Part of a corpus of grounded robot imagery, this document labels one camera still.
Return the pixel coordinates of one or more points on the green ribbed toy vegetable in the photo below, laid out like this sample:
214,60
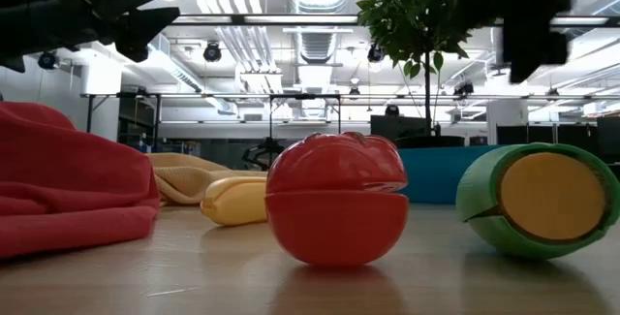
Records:
547,198

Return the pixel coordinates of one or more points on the black computer monitor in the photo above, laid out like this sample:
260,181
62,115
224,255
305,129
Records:
399,128

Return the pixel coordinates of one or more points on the green leafy plant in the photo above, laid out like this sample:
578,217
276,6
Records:
412,19

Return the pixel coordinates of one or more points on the red cloth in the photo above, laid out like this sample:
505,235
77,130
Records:
68,184

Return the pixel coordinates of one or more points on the black tripod stand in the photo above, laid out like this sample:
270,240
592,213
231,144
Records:
264,152

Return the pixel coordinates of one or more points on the black background shelf frame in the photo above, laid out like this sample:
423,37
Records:
271,111

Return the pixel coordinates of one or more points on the yellow toy banana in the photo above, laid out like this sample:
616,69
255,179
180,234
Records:
235,201

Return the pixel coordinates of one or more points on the blue plastic container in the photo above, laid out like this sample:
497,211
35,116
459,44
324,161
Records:
436,174

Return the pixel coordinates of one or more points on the black plant pot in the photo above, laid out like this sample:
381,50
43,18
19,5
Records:
428,141

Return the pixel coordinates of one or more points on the red toy tomato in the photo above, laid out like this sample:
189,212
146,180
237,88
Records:
336,198

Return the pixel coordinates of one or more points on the black ceiling spotlight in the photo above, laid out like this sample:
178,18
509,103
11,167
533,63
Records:
47,60
375,53
212,52

